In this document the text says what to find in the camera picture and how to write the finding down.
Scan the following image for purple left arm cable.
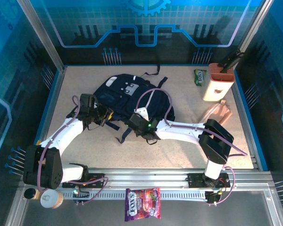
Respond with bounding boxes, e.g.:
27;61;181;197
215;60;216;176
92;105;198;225
37;95;109;206

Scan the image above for black knife handles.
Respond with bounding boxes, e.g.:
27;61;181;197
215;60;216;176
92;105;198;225
218;49;241;73

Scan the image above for green candy packet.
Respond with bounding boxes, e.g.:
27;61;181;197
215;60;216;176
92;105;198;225
193;69;208;87

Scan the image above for white lidded cup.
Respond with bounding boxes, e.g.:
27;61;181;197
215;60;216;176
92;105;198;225
40;189;63;209

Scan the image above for navy blue backpack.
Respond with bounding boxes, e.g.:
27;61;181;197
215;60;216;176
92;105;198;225
66;65;175;145

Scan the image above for aluminium frame post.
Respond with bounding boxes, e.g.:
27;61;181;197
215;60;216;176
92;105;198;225
17;0;66;73
234;0;275;69

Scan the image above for purple berry candy bag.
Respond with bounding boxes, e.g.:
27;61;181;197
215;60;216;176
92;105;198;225
124;187;161;222

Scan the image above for clear pink pencil pouch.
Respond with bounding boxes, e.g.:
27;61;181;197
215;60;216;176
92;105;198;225
201;99;233;125

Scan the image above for white slotted cable duct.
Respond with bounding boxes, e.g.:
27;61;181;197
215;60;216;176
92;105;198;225
61;190;208;200

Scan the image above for small black capped jar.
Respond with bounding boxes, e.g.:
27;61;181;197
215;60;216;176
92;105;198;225
24;188;41;200

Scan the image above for pink white knife block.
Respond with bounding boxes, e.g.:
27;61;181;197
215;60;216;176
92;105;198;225
202;63;235;102

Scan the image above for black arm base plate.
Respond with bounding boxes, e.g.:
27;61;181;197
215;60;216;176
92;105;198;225
187;173;231;188
62;173;106;188

